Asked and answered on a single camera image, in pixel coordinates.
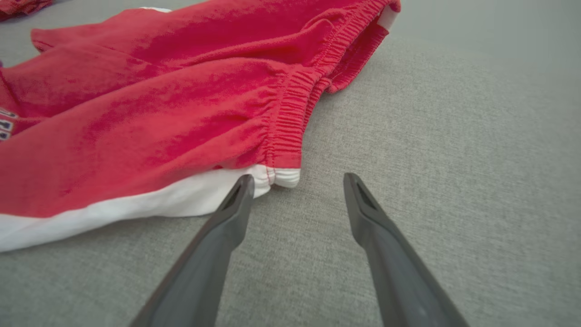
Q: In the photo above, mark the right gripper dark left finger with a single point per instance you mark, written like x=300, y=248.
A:
x=204, y=263

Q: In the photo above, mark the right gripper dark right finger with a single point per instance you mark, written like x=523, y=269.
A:
x=399, y=277

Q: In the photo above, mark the red shorts white side stripe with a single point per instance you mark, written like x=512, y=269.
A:
x=159, y=113

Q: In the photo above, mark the red jersey number 23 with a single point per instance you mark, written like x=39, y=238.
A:
x=18, y=7

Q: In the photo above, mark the grey fabric sofa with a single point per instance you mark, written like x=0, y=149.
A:
x=454, y=159

